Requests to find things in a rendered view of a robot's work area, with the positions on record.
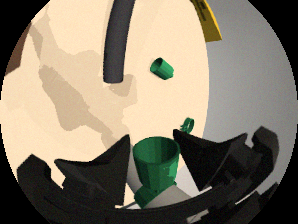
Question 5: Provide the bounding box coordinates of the green cylinder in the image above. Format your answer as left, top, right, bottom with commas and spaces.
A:
150, 57, 174, 80

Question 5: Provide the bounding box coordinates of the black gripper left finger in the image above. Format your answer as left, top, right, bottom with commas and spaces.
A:
53, 135, 130, 206

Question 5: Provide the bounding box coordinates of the dark grey cylindrical pole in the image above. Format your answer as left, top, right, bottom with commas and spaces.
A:
102, 0, 136, 84

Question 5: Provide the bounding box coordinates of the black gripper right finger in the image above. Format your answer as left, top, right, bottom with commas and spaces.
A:
173, 128, 247, 192

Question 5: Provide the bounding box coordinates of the green cup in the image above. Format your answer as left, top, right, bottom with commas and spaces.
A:
132, 136, 181, 209

